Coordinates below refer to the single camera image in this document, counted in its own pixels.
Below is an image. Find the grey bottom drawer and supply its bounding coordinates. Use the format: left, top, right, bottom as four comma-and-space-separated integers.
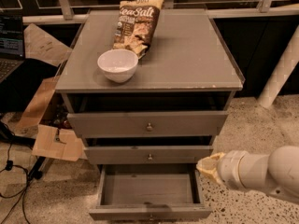
90, 163, 211, 220

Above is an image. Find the grey drawer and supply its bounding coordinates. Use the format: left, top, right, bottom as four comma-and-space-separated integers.
90, 163, 211, 220
67, 111, 227, 138
85, 146, 213, 164

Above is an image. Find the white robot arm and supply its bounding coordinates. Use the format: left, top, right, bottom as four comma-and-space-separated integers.
196, 146, 299, 203

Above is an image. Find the grey top drawer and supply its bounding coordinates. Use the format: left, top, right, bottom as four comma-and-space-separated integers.
67, 111, 227, 138

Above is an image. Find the grey wooden drawer cabinet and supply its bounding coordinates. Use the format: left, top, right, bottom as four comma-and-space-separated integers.
56, 9, 244, 151

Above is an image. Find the grey middle drawer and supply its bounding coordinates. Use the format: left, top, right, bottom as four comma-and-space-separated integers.
85, 146, 213, 164

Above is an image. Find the white ceramic bowl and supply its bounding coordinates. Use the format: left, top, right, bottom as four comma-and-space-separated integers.
97, 49, 138, 83

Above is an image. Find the sea salt chips bag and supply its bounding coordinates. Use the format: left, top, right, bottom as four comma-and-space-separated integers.
113, 0, 164, 59

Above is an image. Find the brown paper sheet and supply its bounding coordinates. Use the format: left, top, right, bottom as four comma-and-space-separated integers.
24, 23, 72, 67

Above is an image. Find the open laptop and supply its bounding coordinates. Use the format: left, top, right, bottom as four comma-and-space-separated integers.
0, 14, 25, 82

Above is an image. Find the white diagonal post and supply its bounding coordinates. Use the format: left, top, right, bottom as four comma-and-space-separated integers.
257, 26, 299, 108

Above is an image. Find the black cable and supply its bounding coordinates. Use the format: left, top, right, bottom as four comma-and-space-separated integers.
0, 121, 36, 224

